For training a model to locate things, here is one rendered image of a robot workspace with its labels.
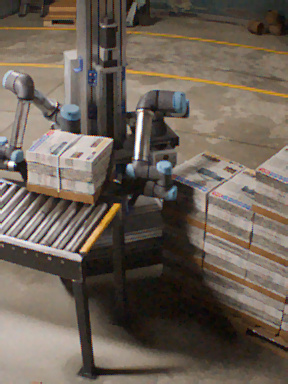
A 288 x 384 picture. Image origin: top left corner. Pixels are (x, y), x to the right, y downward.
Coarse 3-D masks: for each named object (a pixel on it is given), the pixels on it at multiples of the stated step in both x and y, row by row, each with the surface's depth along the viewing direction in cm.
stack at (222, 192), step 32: (192, 160) 359; (224, 160) 359; (192, 192) 337; (224, 192) 330; (224, 224) 329; (256, 224) 314; (224, 256) 337; (256, 256) 321; (192, 288) 364; (224, 288) 347
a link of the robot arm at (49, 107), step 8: (8, 72) 345; (16, 72) 343; (8, 80) 342; (8, 88) 345; (40, 96) 361; (40, 104) 364; (48, 104) 368; (56, 104) 372; (48, 112) 371; (56, 112) 372
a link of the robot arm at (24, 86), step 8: (16, 80) 337; (24, 80) 336; (32, 80) 339; (16, 88) 337; (24, 88) 335; (32, 88) 338; (24, 96) 336; (32, 96) 339; (24, 104) 338; (16, 112) 341; (24, 112) 340; (16, 120) 341; (24, 120) 342; (16, 128) 342; (24, 128) 344; (16, 136) 343; (16, 144) 345; (8, 152) 348; (16, 152) 344; (16, 160) 346
